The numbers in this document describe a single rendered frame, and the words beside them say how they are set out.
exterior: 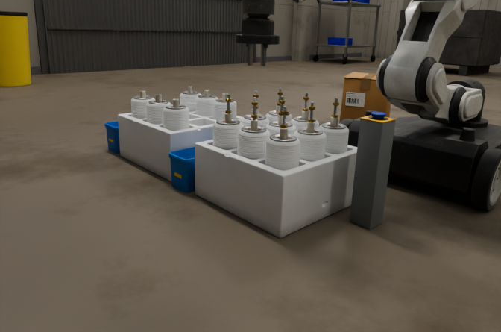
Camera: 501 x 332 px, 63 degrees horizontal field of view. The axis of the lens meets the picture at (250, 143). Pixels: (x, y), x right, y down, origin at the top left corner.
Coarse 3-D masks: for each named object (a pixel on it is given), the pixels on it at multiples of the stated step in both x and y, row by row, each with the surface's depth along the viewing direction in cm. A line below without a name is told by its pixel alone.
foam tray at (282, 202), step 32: (224, 160) 123; (256, 160) 117; (320, 160) 119; (352, 160) 128; (224, 192) 126; (256, 192) 115; (288, 192) 109; (320, 192) 119; (352, 192) 132; (256, 224) 117; (288, 224) 112
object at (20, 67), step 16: (0, 16) 323; (16, 16) 331; (0, 32) 326; (16, 32) 333; (0, 48) 330; (16, 48) 336; (0, 64) 333; (16, 64) 339; (0, 80) 337; (16, 80) 342
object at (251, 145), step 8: (240, 136) 120; (248, 136) 119; (256, 136) 118; (264, 136) 119; (240, 144) 121; (248, 144) 119; (256, 144) 119; (264, 144) 120; (240, 152) 122; (248, 152) 120; (256, 152) 120; (264, 152) 121
